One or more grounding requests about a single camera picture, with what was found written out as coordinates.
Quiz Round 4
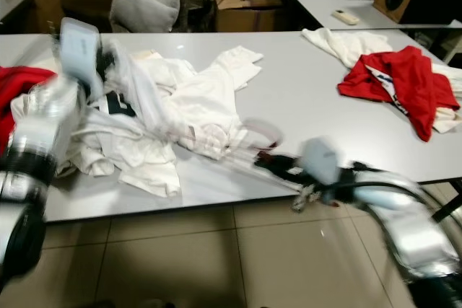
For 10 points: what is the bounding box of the red wire clothes hanger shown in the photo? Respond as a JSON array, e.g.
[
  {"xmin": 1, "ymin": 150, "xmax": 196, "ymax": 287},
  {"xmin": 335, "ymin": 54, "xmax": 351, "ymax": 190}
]
[{"xmin": 242, "ymin": 119, "xmax": 340, "ymax": 211}]

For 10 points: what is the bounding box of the white shirt with dark logo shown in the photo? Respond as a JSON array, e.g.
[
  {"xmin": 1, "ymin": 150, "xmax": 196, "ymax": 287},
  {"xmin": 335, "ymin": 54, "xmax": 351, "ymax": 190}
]
[{"xmin": 58, "ymin": 45, "xmax": 181, "ymax": 197}]

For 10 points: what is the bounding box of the red shirt with white print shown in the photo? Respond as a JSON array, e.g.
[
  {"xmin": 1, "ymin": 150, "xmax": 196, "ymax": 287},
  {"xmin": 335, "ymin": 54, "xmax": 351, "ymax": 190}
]
[{"xmin": 337, "ymin": 46, "xmax": 461, "ymax": 143}]

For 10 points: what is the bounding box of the dark brown armchair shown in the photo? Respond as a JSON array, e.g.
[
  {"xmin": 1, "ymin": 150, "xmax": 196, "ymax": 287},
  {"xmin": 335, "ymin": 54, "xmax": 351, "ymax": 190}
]
[{"xmin": 76, "ymin": 0, "xmax": 116, "ymax": 27}]

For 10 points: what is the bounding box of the grey cushion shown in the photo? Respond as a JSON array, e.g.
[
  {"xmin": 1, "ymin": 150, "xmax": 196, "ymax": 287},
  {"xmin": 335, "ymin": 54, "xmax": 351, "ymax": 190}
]
[{"xmin": 110, "ymin": 0, "xmax": 181, "ymax": 33}]

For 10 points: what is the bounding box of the red jacket with white stripes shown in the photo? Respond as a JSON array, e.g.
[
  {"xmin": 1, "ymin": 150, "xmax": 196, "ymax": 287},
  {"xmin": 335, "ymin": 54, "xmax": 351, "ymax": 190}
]
[{"xmin": 0, "ymin": 65, "xmax": 57, "ymax": 136}]

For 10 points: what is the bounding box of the plain white shirt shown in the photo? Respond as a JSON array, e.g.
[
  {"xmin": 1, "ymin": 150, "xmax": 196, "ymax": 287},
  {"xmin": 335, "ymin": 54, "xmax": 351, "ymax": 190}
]
[
  {"xmin": 159, "ymin": 45, "xmax": 264, "ymax": 161},
  {"xmin": 302, "ymin": 27, "xmax": 462, "ymax": 134}
]

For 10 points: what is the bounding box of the brown cardboard box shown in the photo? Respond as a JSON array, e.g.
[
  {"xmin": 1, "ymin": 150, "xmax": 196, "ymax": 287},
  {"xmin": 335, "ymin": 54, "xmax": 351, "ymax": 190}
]
[{"xmin": 213, "ymin": 0, "xmax": 282, "ymax": 33}]

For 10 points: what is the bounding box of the white remote control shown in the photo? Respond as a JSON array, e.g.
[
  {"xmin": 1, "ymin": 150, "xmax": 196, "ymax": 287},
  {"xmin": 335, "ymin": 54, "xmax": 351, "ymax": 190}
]
[{"xmin": 332, "ymin": 9, "xmax": 362, "ymax": 26}]

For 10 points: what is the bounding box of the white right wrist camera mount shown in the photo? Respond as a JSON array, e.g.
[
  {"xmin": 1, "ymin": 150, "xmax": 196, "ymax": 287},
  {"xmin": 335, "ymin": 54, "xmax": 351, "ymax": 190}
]
[{"xmin": 300, "ymin": 138, "xmax": 340, "ymax": 186}]

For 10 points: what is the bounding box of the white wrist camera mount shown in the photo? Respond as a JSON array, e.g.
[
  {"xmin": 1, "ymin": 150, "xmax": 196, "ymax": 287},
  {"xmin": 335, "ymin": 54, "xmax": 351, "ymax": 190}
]
[
  {"xmin": 300, "ymin": 138, "xmax": 340, "ymax": 186},
  {"xmin": 59, "ymin": 18, "xmax": 102, "ymax": 100}
]

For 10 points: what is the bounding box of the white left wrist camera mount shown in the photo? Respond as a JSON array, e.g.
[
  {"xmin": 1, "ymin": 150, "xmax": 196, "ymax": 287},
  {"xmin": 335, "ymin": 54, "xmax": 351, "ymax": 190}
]
[{"xmin": 59, "ymin": 18, "xmax": 102, "ymax": 100}]

